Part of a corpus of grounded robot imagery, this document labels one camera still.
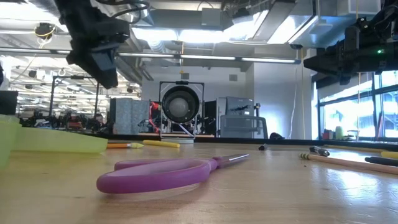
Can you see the orange-yellow pencil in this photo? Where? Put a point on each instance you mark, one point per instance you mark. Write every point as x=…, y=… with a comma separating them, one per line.
x=119, y=145

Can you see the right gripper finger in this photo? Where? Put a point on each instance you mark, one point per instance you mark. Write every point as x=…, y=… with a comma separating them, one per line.
x=332, y=81
x=323, y=62

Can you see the black pen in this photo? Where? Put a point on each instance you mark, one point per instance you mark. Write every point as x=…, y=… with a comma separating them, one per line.
x=382, y=161

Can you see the grey cabinet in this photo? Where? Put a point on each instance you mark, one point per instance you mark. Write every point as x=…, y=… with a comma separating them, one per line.
x=239, y=105

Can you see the yellow marker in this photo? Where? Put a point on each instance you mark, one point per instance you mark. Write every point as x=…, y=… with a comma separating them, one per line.
x=390, y=154

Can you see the grey ceiling unit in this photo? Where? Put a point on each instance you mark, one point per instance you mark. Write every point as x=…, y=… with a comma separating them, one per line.
x=211, y=17

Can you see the black screen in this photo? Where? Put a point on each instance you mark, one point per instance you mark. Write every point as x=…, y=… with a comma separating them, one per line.
x=211, y=118

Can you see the green bottle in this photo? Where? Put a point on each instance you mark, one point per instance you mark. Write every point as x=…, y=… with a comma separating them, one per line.
x=339, y=133

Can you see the black rounded object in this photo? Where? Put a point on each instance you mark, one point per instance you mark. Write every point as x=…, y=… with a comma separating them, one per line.
x=276, y=136

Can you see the grey wall panel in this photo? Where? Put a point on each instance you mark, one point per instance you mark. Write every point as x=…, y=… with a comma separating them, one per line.
x=185, y=76

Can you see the black grey marker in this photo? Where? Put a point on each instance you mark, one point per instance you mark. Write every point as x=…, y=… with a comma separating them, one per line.
x=320, y=151

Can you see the silver spiral air duct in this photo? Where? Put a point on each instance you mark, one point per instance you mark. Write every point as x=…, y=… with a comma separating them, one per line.
x=136, y=65

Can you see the distant cluttered workbench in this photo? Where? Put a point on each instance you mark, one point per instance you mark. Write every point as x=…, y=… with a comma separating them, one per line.
x=46, y=121

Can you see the red container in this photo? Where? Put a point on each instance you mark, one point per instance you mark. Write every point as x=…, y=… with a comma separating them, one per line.
x=328, y=134

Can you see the yellow highlighter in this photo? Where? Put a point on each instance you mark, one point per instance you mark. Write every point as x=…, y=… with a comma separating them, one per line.
x=161, y=143

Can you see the person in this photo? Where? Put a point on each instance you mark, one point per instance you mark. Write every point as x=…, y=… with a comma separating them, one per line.
x=99, y=119

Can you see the small black cap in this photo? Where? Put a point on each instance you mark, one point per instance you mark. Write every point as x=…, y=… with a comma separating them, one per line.
x=262, y=147

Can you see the natural wood pencil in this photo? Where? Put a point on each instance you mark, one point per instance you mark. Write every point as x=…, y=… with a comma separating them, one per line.
x=342, y=162

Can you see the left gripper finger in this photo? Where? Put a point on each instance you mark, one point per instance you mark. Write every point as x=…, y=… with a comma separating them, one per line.
x=107, y=68
x=84, y=60

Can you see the black monitor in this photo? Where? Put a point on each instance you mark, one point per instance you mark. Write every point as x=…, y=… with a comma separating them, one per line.
x=8, y=102

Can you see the black gantry stand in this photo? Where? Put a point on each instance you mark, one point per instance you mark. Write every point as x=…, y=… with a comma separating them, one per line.
x=53, y=93

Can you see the grey partition panel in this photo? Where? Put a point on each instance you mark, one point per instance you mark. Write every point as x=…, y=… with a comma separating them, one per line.
x=127, y=116

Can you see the ceiling tube light bar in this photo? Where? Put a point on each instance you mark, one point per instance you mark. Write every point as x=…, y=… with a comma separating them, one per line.
x=205, y=57

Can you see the green translucent supply box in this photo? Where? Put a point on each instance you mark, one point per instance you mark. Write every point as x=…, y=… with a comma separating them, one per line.
x=56, y=140

